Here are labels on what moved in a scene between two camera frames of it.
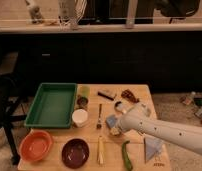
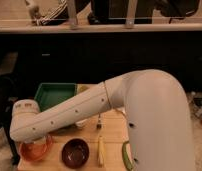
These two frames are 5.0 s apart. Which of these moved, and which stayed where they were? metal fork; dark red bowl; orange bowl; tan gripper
Moved: tan gripper
Stayed: orange bowl; metal fork; dark red bowl
